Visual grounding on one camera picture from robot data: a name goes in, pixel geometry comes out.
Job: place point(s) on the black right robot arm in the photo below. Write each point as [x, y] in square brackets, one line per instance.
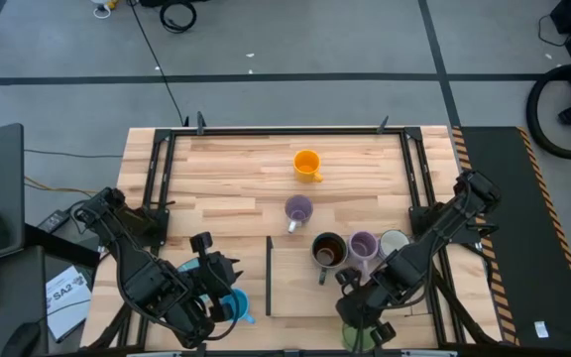
[444, 228]

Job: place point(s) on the black frame clamp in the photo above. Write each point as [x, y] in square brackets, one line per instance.
[382, 125]

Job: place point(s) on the grey side table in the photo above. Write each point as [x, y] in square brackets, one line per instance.
[13, 297]

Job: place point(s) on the black power adapter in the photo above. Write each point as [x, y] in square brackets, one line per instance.
[53, 221]

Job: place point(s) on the white printed paper sheet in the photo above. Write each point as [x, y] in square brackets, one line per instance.
[67, 307]

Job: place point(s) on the ribbed mauve mug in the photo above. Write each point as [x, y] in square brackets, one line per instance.
[362, 245]

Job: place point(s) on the black aluminium rig frame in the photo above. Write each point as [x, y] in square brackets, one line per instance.
[285, 131]

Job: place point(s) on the black hazard striped floor mat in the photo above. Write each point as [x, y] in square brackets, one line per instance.
[513, 273]

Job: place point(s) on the light blue mug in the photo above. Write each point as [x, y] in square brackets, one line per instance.
[241, 302]

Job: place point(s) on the white label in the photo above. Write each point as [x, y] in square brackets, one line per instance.
[541, 329]

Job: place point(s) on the wooden shelf black frame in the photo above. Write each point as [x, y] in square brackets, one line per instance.
[295, 287]

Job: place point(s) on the white and yellow plug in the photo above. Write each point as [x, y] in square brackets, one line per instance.
[101, 7]

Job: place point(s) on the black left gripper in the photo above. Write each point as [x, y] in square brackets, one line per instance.
[218, 277]

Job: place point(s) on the black rounded device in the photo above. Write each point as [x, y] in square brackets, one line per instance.
[20, 341]

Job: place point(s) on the green mug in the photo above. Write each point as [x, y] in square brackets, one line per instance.
[350, 338]

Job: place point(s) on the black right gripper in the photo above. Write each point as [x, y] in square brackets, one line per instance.
[370, 302]

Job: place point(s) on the dark mug brown inside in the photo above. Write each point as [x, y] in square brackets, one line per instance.
[329, 248]

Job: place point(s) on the yellow mug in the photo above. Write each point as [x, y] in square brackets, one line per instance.
[307, 163]

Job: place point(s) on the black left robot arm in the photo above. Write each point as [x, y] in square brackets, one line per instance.
[142, 277]

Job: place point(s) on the white enamel mug blue rim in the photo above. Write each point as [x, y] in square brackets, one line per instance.
[392, 240]

